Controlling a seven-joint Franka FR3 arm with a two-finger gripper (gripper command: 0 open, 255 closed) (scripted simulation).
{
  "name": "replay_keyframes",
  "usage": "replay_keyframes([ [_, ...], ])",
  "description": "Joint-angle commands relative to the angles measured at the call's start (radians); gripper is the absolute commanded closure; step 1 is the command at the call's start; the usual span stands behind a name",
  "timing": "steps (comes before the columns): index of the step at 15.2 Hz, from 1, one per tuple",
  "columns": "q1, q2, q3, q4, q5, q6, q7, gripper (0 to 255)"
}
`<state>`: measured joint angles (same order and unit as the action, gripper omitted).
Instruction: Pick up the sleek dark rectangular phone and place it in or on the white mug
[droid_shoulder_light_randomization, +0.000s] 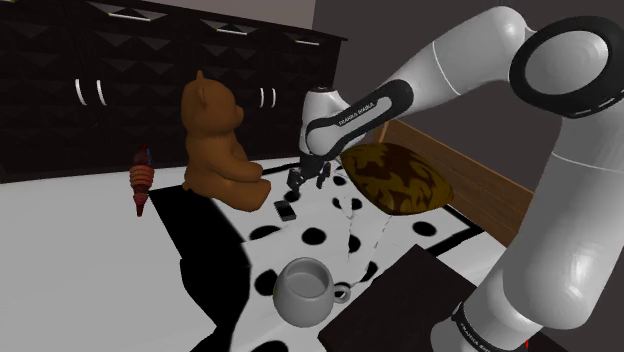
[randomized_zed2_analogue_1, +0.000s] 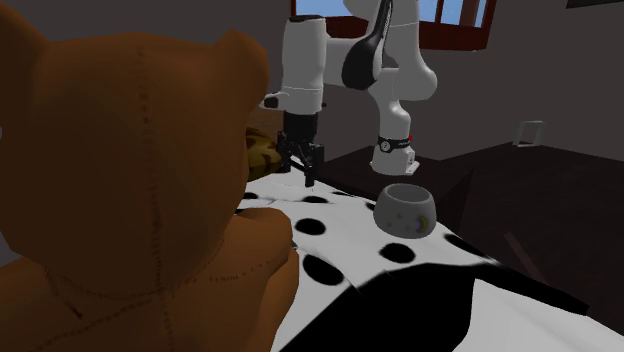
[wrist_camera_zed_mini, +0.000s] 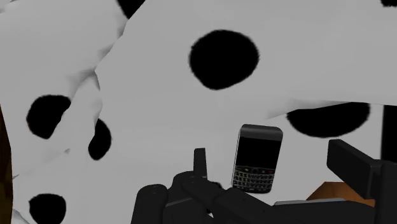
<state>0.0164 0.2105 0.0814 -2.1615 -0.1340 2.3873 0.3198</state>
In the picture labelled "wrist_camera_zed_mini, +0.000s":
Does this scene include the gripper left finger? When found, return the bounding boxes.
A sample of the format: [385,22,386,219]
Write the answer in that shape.
[130,148,225,224]

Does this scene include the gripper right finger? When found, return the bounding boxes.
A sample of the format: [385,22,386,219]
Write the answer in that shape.
[326,138,397,224]

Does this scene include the white black-spotted bed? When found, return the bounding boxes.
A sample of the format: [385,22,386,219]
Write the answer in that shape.
[0,0,397,224]

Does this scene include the black keypad phone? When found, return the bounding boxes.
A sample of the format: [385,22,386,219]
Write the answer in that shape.
[230,123,284,195]

